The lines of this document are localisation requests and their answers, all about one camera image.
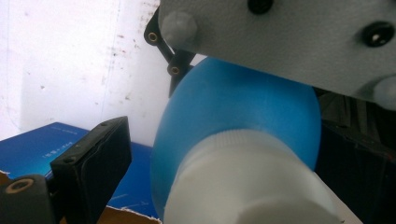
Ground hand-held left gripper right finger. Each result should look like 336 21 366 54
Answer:
313 122 396 224

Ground blue cardboard box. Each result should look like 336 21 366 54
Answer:
0 120 163 224

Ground blue bottle with white cap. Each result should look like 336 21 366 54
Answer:
149 56 344 224

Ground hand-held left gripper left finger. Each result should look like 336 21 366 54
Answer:
49 116 133 224

